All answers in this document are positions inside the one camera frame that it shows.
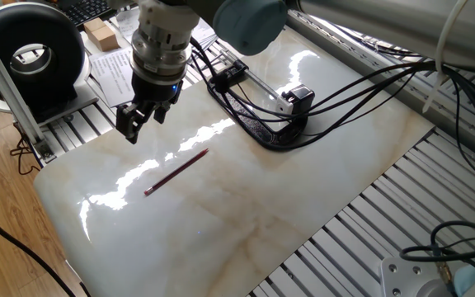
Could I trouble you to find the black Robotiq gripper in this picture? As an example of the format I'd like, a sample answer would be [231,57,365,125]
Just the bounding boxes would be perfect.
[115,73,186,146]

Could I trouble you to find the red pencil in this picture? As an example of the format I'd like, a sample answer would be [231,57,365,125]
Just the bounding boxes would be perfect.
[143,148,210,197]

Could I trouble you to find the white paper sheet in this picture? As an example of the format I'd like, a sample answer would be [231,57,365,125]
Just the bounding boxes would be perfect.
[87,45,140,109]

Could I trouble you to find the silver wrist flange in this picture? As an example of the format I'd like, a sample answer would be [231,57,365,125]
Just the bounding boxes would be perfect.
[129,19,194,86]

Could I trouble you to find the small cardboard box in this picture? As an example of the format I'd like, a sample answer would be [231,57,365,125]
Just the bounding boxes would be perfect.
[82,16,107,34]
[87,24,120,53]

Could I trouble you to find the black metal C-clamp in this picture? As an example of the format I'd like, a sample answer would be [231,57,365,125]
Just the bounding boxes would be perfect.
[206,40,311,153]

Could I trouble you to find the black keyboard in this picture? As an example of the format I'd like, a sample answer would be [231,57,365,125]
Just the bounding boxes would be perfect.
[58,0,113,26]

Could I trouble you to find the white marble board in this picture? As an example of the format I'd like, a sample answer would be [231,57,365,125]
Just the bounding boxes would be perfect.
[33,26,435,297]

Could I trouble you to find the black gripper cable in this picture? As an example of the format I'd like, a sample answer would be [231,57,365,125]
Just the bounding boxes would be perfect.
[190,36,440,152]

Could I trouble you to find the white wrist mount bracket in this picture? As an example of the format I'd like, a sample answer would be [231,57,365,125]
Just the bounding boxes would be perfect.
[109,0,202,34]

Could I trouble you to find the black ring fan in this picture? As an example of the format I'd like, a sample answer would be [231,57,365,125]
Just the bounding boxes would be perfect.
[0,1,101,125]

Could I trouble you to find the thin brown wire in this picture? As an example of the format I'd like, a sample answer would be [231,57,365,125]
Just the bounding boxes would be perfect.
[8,122,43,177]

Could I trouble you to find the aluminium frame bar with bracket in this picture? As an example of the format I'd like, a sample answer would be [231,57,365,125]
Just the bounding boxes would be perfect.
[0,14,56,163]

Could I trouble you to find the thick black floor cable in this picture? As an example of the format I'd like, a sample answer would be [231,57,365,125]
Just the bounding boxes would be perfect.
[0,200,92,297]

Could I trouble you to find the black looped cable with connector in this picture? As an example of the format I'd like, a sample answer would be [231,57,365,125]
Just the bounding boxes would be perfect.
[397,219,475,285]

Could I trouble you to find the white cable tie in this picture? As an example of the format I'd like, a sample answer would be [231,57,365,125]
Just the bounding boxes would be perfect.
[421,0,469,115]

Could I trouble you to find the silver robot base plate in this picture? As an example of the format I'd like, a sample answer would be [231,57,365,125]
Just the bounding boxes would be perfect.
[379,256,463,297]

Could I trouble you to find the black camera cable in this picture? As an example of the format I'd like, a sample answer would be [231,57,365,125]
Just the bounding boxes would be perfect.
[190,39,475,195]

